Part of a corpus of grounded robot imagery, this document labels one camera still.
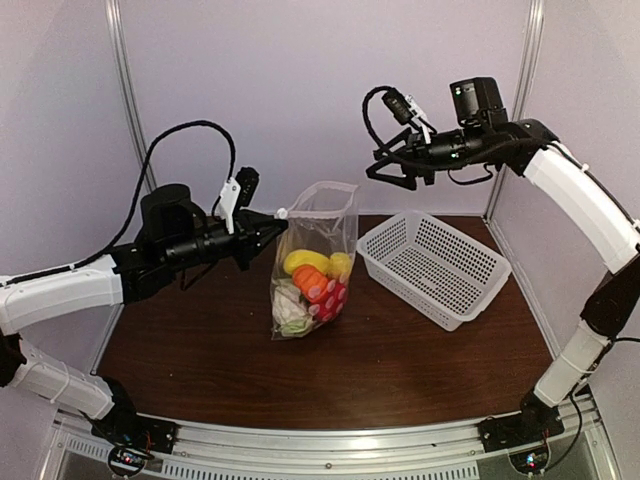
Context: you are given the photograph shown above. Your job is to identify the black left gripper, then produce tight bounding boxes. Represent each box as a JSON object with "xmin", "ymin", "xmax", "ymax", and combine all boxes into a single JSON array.
[{"xmin": 162, "ymin": 209, "xmax": 287, "ymax": 271}]

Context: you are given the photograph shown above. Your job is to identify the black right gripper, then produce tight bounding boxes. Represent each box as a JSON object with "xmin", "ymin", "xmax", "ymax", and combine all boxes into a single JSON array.
[{"xmin": 366, "ymin": 124, "xmax": 488, "ymax": 190}]

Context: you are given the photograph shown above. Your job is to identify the yellow toy pepper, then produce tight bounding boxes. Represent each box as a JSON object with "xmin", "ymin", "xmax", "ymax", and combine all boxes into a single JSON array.
[{"xmin": 283, "ymin": 249, "xmax": 330, "ymax": 275}]

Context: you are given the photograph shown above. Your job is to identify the clear zip top bag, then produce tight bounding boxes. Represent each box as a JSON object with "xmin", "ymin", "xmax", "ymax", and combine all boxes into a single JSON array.
[{"xmin": 270, "ymin": 181, "xmax": 359, "ymax": 340}]

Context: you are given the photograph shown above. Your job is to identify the orange toy pumpkin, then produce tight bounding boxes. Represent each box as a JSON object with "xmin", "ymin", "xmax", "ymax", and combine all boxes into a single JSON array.
[{"xmin": 292, "ymin": 265, "xmax": 329, "ymax": 303}]

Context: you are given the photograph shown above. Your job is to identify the yellow toy banana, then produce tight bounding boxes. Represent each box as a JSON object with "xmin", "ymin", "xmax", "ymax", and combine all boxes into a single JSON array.
[{"xmin": 327, "ymin": 252, "xmax": 353, "ymax": 283}]

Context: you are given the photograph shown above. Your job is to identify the white toy cauliflower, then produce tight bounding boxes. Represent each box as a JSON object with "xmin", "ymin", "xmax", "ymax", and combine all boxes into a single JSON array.
[{"xmin": 272, "ymin": 281, "xmax": 314, "ymax": 338}]

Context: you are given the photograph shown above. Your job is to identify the red toy bell pepper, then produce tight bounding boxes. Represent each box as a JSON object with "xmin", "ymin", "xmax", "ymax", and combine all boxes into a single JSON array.
[{"xmin": 308, "ymin": 282, "xmax": 348, "ymax": 323}]

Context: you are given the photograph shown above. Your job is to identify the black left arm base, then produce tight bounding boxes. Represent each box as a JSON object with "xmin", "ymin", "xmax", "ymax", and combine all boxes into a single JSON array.
[{"xmin": 90, "ymin": 379, "xmax": 177, "ymax": 454}]

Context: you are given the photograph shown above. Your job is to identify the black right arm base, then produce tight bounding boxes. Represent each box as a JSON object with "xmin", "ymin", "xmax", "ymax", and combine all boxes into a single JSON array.
[{"xmin": 477, "ymin": 389, "xmax": 570, "ymax": 453}]

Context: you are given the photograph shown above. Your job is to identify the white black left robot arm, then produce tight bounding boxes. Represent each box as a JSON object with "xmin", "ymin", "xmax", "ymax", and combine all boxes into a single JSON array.
[{"xmin": 1, "ymin": 180, "xmax": 288, "ymax": 444}]

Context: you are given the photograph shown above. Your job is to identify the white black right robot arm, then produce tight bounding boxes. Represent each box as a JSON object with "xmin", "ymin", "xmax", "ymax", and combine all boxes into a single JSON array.
[{"xmin": 361, "ymin": 76, "xmax": 639, "ymax": 442}]

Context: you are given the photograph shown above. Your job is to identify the white perforated plastic basket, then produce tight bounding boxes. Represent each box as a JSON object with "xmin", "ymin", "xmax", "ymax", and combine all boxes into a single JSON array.
[{"xmin": 357, "ymin": 210, "xmax": 512, "ymax": 332}]

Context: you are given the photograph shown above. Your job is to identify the left round circuit board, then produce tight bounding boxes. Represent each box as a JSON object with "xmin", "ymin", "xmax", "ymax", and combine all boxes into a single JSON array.
[{"xmin": 107, "ymin": 445, "xmax": 154, "ymax": 477}]

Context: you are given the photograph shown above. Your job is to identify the round circuit board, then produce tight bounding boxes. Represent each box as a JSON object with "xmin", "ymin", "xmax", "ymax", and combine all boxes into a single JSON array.
[
  {"xmin": 509, "ymin": 445, "xmax": 550, "ymax": 476},
  {"xmin": 107, "ymin": 445, "xmax": 154, "ymax": 477}
]

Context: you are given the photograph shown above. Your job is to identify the right round circuit board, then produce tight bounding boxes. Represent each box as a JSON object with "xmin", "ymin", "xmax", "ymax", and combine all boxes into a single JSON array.
[{"xmin": 509, "ymin": 445, "xmax": 550, "ymax": 476}]

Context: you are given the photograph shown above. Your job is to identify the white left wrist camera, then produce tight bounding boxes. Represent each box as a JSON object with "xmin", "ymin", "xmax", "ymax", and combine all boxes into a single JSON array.
[{"xmin": 213, "ymin": 166, "xmax": 260, "ymax": 235}]

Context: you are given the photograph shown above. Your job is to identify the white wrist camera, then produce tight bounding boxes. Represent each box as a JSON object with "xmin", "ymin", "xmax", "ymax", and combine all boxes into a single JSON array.
[
  {"xmin": 213, "ymin": 166, "xmax": 260, "ymax": 235},
  {"xmin": 382, "ymin": 88, "xmax": 437, "ymax": 144}
]

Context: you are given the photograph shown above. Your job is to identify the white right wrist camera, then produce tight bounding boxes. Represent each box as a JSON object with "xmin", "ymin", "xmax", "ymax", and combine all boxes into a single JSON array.
[{"xmin": 382, "ymin": 88, "xmax": 437, "ymax": 144}]

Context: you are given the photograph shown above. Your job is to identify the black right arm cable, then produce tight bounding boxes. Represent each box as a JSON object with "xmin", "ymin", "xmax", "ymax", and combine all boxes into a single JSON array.
[{"xmin": 362, "ymin": 85, "xmax": 640, "ymax": 441}]

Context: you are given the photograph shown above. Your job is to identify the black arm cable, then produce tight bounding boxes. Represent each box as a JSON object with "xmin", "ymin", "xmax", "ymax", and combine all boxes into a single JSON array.
[
  {"xmin": 0, "ymin": 119, "xmax": 237, "ymax": 281},
  {"xmin": 362, "ymin": 85, "xmax": 640, "ymax": 441}
]

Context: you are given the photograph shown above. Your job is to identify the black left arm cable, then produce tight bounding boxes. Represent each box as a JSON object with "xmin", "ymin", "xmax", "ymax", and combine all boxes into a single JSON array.
[{"xmin": 0, "ymin": 119, "xmax": 237, "ymax": 281}]

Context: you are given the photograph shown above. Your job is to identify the right aluminium frame post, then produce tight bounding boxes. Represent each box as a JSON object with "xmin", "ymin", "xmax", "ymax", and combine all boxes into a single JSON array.
[{"xmin": 484, "ymin": 0, "xmax": 545, "ymax": 225}]

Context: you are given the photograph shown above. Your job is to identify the aluminium frame post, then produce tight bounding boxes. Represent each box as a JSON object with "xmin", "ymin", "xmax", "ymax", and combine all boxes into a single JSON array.
[
  {"xmin": 104, "ymin": 0, "xmax": 147, "ymax": 168},
  {"xmin": 484, "ymin": 0, "xmax": 545, "ymax": 225}
]

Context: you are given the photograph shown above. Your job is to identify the left aluminium frame post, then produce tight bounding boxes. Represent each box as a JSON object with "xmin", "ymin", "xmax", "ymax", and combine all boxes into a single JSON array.
[{"xmin": 104, "ymin": 0, "xmax": 147, "ymax": 168}]

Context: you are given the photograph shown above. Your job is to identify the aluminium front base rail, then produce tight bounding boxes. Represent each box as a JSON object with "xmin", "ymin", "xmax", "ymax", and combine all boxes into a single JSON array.
[{"xmin": 44, "ymin": 394, "xmax": 616, "ymax": 480}]

